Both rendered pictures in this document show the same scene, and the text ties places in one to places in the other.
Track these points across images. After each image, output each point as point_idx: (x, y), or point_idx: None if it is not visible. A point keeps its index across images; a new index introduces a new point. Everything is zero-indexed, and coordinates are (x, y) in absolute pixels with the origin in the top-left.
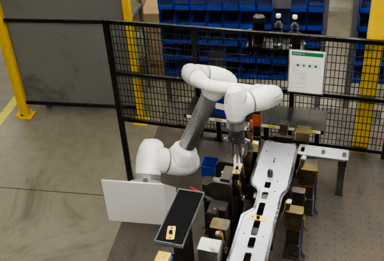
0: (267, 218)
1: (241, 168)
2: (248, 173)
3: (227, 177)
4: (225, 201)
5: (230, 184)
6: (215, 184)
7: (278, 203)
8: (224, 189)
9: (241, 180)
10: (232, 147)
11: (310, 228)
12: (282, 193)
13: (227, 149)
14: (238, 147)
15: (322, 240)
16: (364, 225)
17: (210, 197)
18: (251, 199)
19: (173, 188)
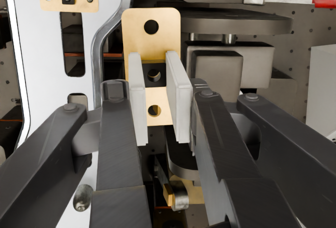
0: (37, 3)
1: (126, 80)
2: (158, 202)
3: (210, 73)
4: (192, 0)
5: (186, 25)
6: (261, 19)
7: (25, 86)
8: (209, 16)
9: (165, 155)
10: (242, 174)
11: (9, 106)
12: (27, 127)
13: (304, 137)
14: (138, 180)
15: None
16: None
17: None
18: (149, 157)
19: (327, 131)
